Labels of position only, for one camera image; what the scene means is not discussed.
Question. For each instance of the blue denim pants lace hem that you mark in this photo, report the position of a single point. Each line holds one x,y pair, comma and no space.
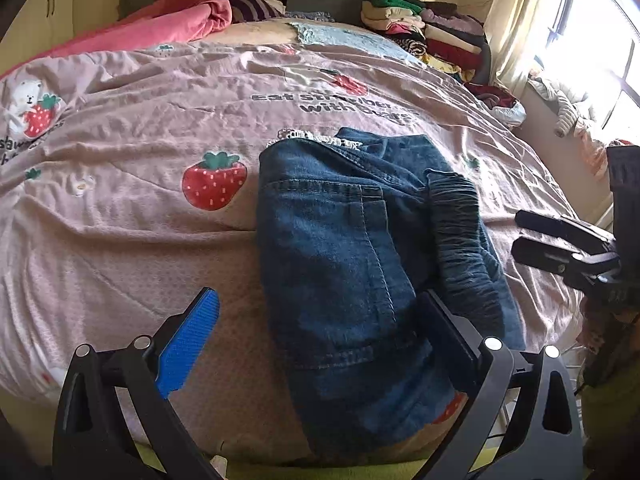
340,260

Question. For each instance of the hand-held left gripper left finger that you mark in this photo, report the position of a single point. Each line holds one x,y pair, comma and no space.
190,340

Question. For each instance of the pile of folded clothes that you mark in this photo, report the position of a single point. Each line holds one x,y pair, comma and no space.
440,35

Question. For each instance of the purple striped cloth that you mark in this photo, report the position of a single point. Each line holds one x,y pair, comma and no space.
252,5

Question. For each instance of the light blue cloth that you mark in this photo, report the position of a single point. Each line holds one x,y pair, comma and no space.
350,40

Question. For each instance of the beige pillow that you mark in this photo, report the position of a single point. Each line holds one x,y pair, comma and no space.
255,32

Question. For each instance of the cream curtain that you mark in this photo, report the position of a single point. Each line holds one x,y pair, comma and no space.
520,20

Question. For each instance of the pale clothes on windowsill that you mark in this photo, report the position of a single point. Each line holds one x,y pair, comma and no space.
570,105

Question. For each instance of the cream wardrobe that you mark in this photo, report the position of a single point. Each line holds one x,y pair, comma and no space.
85,0

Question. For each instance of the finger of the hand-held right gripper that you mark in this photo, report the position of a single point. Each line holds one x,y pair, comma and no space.
555,259
560,227

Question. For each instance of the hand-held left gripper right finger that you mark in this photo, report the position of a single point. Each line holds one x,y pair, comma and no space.
447,342

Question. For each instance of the dark red and white cloth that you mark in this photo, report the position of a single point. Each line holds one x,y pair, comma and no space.
500,105

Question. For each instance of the pink quilt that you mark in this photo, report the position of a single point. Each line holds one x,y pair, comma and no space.
170,20

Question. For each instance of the pink strawberry printed blanket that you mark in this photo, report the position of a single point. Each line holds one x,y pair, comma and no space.
150,260

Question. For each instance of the window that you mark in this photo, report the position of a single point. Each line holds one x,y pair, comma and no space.
600,35

